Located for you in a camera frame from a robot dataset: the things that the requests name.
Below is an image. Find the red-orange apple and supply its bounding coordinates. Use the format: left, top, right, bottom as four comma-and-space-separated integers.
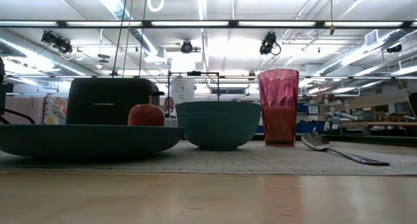
127, 103, 165, 126

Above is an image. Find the person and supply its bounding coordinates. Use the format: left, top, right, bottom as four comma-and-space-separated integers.
164, 96, 176, 118

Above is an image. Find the tan hanging cable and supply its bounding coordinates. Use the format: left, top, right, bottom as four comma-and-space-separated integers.
122, 0, 135, 77

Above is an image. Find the white hanging ring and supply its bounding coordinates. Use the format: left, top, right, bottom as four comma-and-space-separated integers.
147, 0, 165, 12

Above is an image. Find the black aluminium rig frame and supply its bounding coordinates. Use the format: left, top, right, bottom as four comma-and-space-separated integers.
0, 20, 417, 147

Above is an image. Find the pink cloth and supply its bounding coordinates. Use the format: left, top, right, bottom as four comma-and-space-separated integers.
5, 96, 45, 124

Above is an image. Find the pink faceted plastic tumbler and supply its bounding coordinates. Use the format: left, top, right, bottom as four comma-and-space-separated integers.
258, 69, 300, 147

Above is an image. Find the black ceiling camera with cable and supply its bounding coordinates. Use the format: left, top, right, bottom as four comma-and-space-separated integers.
259, 31, 281, 56

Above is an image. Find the silver metal spoon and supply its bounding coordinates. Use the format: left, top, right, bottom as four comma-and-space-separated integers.
300, 128, 391, 167

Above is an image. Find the white cylindrical tank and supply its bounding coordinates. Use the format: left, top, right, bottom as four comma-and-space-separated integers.
169, 76, 195, 104

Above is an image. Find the teal bowl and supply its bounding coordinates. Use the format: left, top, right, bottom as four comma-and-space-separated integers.
175, 100, 263, 151

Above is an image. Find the floral patterned cloth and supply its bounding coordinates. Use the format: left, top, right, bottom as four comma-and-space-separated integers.
44, 95, 69, 125

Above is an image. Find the grey woven placemat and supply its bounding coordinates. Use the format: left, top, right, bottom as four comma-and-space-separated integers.
0, 139, 417, 176

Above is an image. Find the background wooden table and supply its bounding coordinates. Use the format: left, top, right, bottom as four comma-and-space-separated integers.
338, 120, 417, 128

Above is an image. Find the yellow hanging cable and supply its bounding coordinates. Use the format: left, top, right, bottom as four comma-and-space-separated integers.
328, 0, 336, 35

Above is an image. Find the black ceiling device cluster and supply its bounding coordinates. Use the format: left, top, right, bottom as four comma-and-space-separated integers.
40, 30, 73, 55

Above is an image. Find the black hanging cable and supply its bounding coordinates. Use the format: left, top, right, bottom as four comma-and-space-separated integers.
138, 0, 148, 77
113, 0, 129, 77

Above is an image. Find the teal plate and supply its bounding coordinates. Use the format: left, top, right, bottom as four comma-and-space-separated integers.
0, 123, 186, 160

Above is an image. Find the black two-slot toaster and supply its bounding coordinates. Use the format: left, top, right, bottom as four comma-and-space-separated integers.
65, 77, 165, 126

